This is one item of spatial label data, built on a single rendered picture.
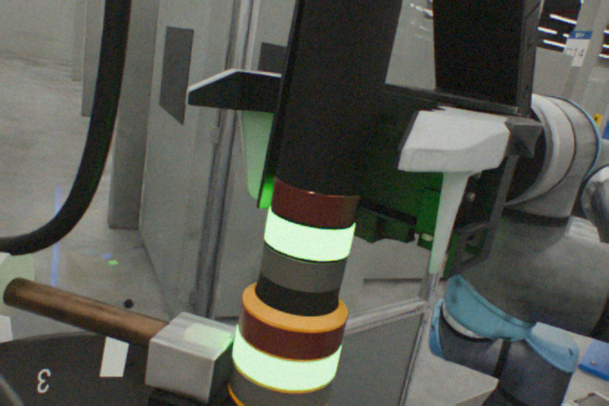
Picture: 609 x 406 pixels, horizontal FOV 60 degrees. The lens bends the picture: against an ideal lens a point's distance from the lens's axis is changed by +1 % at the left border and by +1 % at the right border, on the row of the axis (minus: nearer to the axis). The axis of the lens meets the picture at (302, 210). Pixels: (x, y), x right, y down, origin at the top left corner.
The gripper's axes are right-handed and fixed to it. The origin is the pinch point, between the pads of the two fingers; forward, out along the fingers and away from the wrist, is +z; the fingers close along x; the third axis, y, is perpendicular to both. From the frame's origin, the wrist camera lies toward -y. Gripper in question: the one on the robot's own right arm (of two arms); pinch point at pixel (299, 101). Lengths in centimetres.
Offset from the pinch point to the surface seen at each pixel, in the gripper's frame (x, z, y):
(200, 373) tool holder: 2.0, 0.9, 11.5
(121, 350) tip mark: 18.5, -6.7, 21.9
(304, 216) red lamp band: -0.9, -0.3, 3.9
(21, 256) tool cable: 12.1, 3.6, 9.7
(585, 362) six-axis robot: 18, -377, 166
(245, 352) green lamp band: 0.2, 0.4, 9.7
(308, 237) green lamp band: -1.1, -0.4, 4.6
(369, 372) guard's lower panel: 51, -117, 87
